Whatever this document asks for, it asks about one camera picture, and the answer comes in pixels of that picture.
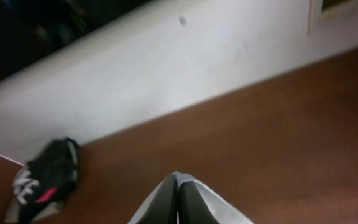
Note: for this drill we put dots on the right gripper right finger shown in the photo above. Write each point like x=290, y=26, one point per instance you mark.
x=192, y=209

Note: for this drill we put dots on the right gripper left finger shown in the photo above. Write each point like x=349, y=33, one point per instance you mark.
x=160, y=207

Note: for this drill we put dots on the white polo shirt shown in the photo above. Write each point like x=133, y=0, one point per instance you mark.
x=222, y=211

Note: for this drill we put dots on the black folded shirt white letters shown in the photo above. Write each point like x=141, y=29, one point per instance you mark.
x=49, y=177

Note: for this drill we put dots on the grey folded garment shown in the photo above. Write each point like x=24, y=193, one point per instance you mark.
x=24, y=214

